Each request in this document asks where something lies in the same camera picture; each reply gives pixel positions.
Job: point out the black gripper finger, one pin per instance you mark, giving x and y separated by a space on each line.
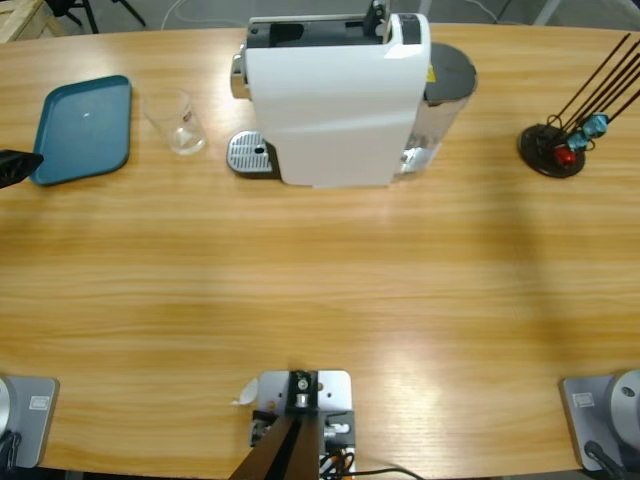
17 165

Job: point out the clear glass cup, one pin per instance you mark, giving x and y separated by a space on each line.
182 140

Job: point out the white capsule coffee machine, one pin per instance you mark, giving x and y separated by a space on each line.
325 115

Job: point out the red coffee capsule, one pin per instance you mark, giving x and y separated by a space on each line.
565 156

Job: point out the teal coffee capsule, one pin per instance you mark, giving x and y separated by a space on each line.
595 125
578 141

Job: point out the teal plastic tray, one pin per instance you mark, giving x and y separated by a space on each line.
85 130

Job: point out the black tripod legs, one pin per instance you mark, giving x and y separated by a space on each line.
90 12

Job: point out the metal drip tray grille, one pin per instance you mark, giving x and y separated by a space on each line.
247 147

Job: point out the white tape tab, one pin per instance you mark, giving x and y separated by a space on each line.
247 392

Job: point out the clear water tank dark lid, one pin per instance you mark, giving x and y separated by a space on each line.
450 70

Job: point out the black capsule holder with rods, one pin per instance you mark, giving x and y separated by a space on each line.
537 145

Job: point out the grey metal leg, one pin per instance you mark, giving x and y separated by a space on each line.
547 12

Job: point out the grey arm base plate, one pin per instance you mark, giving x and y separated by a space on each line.
585 415
35 415

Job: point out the white mount block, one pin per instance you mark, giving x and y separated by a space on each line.
335 395

